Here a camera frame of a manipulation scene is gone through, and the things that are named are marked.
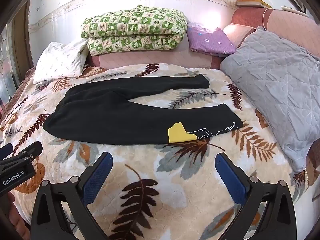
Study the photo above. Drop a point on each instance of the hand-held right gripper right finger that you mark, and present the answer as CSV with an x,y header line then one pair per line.
x,y
232,180

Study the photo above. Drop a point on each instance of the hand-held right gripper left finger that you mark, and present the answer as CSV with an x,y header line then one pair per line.
x,y
97,177

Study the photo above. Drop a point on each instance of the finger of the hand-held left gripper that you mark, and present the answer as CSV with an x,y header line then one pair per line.
x,y
5,150
30,150

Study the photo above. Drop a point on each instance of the black pants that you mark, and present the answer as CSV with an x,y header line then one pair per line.
x,y
100,115

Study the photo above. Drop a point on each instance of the person's left hand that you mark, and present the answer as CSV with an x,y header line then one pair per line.
x,y
18,220

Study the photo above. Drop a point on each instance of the leaf print blanket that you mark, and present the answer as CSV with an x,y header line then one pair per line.
x,y
150,162

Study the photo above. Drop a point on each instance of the white floral pillow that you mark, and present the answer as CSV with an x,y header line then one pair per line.
x,y
60,60

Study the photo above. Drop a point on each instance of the wooden glass door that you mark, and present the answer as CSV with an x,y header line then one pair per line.
x,y
15,55

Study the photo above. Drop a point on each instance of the grey quilted pillow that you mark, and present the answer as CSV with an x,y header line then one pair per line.
x,y
275,85

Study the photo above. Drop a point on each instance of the pink bed sheet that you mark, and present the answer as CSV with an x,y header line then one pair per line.
x,y
150,57

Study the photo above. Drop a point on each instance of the purple floral pillow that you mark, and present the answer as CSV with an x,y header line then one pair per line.
x,y
212,41

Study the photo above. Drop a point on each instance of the green checked quilt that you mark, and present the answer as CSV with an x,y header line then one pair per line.
x,y
132,30

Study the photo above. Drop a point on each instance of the pink quilted headboard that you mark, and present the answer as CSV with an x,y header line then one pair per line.
x,y
285,21

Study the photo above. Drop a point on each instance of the yellow and white book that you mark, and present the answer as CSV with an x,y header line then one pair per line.
x,y
252,3

